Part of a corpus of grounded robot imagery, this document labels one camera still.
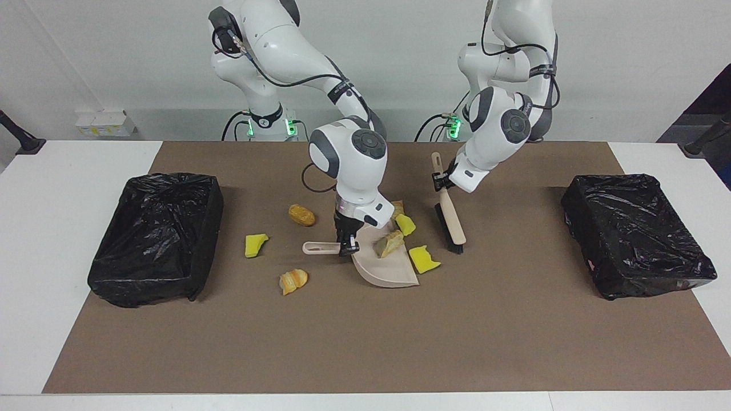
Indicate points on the black bag lined bin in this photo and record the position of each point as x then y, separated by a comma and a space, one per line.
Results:
154, 240

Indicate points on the brown table mat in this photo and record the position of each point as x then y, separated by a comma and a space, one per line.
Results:
365, 354

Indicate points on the beige plastic dustpan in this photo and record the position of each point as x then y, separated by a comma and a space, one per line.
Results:
388, 273

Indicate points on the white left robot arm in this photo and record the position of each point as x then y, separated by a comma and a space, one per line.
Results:
502, 125

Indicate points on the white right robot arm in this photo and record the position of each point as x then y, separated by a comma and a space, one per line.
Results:
351, 160

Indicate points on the brown oval bread roll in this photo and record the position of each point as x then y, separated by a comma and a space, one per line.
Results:
301, 215

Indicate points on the beige hand brush black bristles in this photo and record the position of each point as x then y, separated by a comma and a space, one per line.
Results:
454, 222

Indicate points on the crusty torn bread piece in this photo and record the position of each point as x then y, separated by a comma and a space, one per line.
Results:
389, 244

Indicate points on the white wall power strip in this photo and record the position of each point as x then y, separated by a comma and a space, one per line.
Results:
103, 123

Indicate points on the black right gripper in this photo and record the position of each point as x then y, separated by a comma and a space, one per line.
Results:
347, 228

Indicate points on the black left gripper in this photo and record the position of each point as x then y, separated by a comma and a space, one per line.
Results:
452, 173

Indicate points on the notched yellow sponge piece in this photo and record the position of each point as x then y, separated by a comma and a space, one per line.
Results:
422, 260

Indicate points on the pale torn bread piece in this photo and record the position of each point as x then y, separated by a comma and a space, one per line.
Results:
397, 209

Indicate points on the small yellow sponge piece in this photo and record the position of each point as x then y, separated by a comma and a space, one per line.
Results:
254, 245

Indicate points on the black lined bin pink mark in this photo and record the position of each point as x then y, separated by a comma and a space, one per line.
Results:
634, 234

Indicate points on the black stand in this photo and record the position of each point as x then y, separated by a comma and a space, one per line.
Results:
705, 140
25, 142

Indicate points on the yellow sponge green backing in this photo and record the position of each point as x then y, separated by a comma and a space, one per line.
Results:
405, 224

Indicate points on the striped croissant piece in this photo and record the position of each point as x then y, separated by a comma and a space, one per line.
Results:
293, 281

